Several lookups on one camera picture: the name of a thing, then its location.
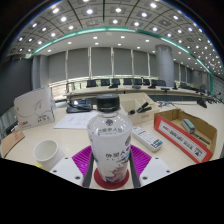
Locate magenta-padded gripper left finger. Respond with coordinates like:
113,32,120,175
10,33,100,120
49,144,96,188

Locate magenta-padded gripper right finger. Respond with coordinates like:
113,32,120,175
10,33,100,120
128,144,173,188

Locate white labelled black-capped drink bottle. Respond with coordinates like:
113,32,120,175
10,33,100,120
86,93,134,184

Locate white remote control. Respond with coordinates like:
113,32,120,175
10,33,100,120
131,125,164,153

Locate white printed paper sheet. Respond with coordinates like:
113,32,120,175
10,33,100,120
53,110,99,130

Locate red-edged open cardboard box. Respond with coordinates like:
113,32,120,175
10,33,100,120
153,108,218,164

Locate black desk telephone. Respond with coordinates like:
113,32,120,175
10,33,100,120
65,98,94,114

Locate grey whiteboard eraser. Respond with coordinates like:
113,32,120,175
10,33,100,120
181,118,197,135

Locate small open beige cardboard box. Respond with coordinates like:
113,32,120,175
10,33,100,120
118,92,161,126

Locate long curved conference desk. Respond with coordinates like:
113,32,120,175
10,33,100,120
64,84,218,104

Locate large white printed carton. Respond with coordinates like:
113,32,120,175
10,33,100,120
13,86,56,131

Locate flat brown cardboard sheet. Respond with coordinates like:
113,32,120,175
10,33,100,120
0,129,26,158

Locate row of black office chairs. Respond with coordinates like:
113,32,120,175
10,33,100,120
85,77,168,89

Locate recessed round ceiling lights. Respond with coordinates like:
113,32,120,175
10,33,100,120
9,0,224,76

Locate white mug with yellow handle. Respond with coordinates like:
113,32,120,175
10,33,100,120
32,138,65,172

